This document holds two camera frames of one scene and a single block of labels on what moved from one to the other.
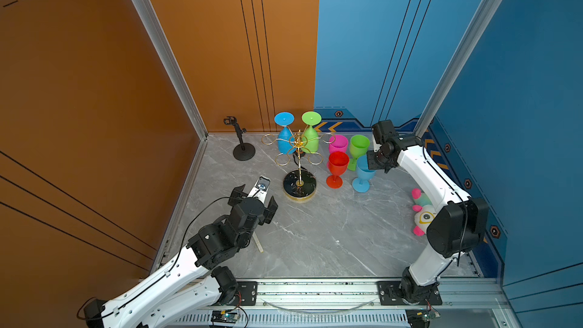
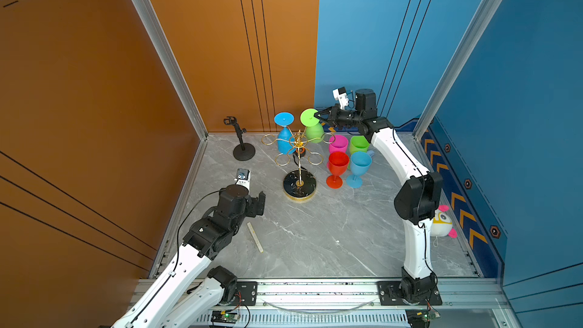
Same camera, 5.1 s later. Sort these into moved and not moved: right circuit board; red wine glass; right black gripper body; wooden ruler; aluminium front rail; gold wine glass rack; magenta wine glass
Moved: right black gripper body
Not moved: gold wine glass rack; right circuit board; magenta wine glass; wooden ruler; red wine glass; aluminium front rail
